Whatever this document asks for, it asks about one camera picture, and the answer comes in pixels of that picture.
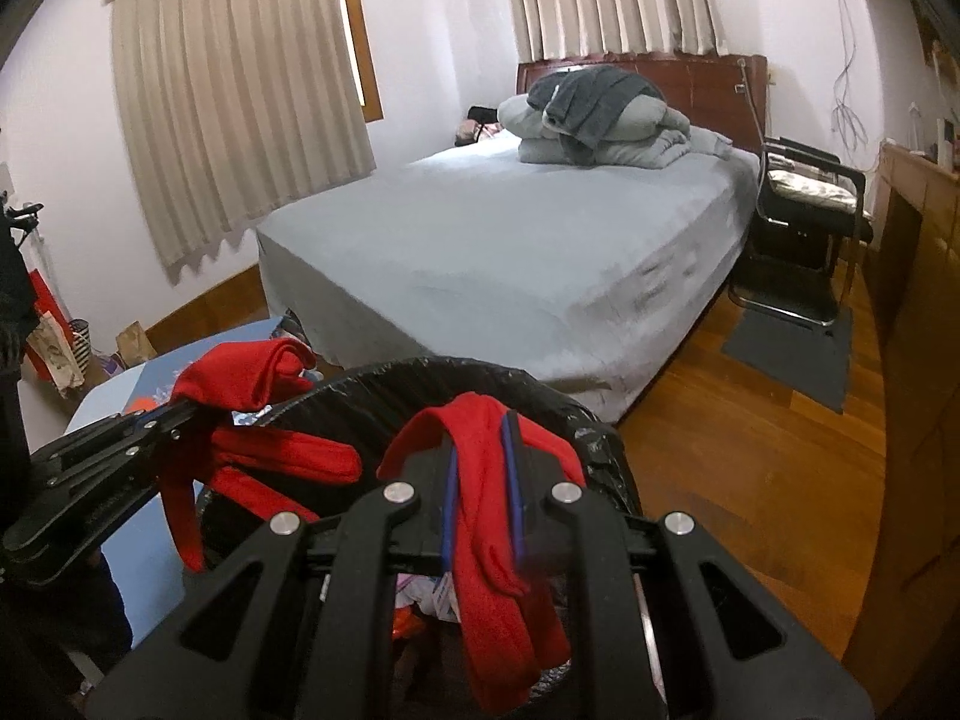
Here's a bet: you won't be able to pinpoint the bed with grey sheet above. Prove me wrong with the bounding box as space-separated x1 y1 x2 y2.
255 127 763 422

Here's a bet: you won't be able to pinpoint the brown paper bag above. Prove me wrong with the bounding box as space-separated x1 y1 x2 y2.
115 320 160 370

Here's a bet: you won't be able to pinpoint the red paper bag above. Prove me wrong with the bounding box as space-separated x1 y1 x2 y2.
26 268 70 361

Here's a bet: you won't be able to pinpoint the wooden window frame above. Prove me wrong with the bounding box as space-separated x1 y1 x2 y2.
330 0 386 123

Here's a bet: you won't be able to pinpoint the wide beige curtain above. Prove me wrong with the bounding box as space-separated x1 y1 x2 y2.
110 0 377 287

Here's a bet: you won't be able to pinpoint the person's left forearm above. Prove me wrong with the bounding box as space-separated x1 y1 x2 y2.
0 551 134 698

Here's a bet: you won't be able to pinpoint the printed shopping bag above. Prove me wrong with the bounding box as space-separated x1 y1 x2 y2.
26 311 88 396

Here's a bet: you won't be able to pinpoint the wooden headboard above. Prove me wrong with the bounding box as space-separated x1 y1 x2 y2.
516 52 770 156

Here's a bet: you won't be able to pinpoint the black metal chair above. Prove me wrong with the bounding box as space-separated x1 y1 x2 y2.
730 135 876 329

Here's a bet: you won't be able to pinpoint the headboard charger cable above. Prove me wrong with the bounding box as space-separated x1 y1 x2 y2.
733 55 764 137

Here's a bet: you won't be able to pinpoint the black stand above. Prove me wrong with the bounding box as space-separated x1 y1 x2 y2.
0 193 44 422

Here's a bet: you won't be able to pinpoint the grey floor mat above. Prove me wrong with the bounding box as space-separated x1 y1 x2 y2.
720 306 856 415

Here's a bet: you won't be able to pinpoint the wooden desk cabinet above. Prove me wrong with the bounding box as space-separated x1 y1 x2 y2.
840 0 960 692

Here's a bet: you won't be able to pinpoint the dark grey garment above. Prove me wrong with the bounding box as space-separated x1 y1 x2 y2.
526 65 666 151

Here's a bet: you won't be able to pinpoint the blue tree print tablecloth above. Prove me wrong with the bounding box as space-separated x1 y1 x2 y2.
64 319 301 647

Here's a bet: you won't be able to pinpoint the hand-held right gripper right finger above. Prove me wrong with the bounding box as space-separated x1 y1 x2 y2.
502 412 878 720

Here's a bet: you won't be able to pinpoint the black trash bin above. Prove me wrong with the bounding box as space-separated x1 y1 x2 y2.
193 356 647 720

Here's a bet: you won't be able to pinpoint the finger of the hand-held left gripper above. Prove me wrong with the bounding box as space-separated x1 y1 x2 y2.
31 397 216 479
43 422 209 505

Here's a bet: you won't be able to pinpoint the folded grey quilt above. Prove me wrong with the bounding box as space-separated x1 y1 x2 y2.
497 86 734 171

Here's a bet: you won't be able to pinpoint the hanging wall cables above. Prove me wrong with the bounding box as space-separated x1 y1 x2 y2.
814 0 872 160

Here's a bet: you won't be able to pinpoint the chair seat cushion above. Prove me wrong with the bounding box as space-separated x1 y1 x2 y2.
765 167 857 216

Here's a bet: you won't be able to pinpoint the orange cloth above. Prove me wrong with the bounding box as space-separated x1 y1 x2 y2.
391 607 433 640

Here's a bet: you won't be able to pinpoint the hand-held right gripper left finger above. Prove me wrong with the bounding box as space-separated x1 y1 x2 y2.
85 448 458 720

